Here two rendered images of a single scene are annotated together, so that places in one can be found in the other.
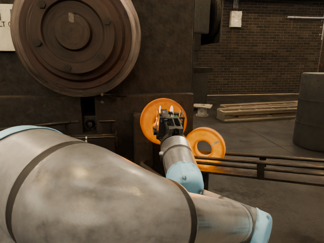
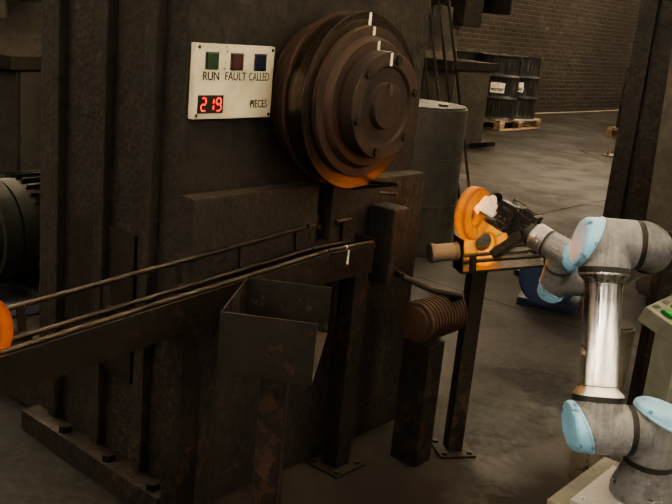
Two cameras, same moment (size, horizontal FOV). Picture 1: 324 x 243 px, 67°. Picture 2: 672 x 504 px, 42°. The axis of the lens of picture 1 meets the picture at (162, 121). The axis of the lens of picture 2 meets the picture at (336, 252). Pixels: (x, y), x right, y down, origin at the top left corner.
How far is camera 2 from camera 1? 213 cm
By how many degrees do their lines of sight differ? 41
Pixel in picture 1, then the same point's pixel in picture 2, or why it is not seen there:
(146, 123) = (467, 217)
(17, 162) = (634, 229)
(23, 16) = (324, 80)
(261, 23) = not seen: outside the picture
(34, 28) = (357, 102)
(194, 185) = not seen: hidden behind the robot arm
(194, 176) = not seen: hidden behind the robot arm
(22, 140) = (619, 222)
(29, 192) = (654, 236)
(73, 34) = (389, 110)
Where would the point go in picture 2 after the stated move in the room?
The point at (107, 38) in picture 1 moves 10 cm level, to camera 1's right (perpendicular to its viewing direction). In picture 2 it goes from (411, 113) to (436, 113)
